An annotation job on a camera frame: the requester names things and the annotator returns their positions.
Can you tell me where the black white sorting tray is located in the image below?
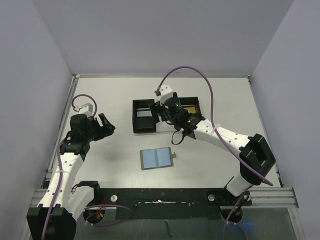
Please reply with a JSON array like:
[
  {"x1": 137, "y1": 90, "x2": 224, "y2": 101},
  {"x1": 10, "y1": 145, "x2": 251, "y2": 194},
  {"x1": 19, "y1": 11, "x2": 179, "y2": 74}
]
[{"x1": 132, "y1": 96, "x2": 201, "y2": 134}]

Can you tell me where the white lion VIP card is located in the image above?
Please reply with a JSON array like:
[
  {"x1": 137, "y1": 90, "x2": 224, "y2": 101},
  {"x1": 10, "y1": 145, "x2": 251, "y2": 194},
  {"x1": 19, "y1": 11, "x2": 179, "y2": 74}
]
[{"x1": 136, "y1": 109, "x2": 152, "y2": 118}]

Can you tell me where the grey card holder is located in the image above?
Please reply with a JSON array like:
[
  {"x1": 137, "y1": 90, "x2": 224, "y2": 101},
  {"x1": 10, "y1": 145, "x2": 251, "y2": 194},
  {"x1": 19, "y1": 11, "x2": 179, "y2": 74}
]
[{"x1": 139, "y1": 147, "x2": 176, "y2": 171}]

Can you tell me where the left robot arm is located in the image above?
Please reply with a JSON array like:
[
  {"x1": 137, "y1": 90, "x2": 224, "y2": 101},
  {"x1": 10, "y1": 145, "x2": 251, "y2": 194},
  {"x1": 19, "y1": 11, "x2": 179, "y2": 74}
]
[{"x1": 26, "y1": 113, "x2": 116, "y2": 240}]

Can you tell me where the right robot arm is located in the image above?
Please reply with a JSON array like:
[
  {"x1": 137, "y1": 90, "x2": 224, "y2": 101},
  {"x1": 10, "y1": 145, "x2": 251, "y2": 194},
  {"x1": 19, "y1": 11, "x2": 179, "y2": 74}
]
[{"x1": 149, "y1": 97, "x2": 276, "y2": 205}]

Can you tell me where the gold card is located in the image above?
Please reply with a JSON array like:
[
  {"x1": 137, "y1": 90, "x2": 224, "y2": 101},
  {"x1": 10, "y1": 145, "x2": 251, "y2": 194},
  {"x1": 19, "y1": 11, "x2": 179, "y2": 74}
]
[{"x1": 184, "y1": 105, "x2": 201, "y2": 114}]

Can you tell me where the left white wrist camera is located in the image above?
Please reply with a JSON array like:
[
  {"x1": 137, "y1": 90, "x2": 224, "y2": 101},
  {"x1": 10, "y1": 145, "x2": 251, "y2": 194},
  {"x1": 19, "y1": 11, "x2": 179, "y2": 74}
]
[{"x1": 73, "y1": 103, "x2": 94, "y2": 117}]

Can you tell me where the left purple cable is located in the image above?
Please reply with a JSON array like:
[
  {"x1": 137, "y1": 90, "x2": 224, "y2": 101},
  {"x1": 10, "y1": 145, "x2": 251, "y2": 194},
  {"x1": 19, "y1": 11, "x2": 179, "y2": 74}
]
[{"x1": 41, "y1": 94, "x2": 135, "y2": 240}]

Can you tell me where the purple cable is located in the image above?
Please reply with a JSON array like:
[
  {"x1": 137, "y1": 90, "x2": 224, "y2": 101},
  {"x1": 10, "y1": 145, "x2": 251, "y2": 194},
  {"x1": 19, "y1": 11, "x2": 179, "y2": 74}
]
[
  {"x1": 154, "y1": 65, "x2": 274, "y2": 240},
  {"x1": 41, "y1": 94, "x2": 135, "y2": 240}
]

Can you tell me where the black loop cable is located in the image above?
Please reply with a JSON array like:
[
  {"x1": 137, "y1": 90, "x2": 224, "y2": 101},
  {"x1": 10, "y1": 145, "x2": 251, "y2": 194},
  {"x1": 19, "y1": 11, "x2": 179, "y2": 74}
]
[{"x1": 171, "y1": 131, "x2": 186, "y2": 146}]

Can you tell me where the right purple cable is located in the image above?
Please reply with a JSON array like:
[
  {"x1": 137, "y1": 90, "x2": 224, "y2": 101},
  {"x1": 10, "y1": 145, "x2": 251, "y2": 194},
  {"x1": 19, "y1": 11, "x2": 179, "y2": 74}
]
[{"x1": 154, "y1": 65, "x2": 274, "y2": 240}]

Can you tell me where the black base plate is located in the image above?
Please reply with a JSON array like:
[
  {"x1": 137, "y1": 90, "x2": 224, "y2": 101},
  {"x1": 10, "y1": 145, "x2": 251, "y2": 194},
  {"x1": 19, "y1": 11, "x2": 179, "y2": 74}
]
[{"x1": 72, "y1": 187, "x2": 252, "y2": 221}]

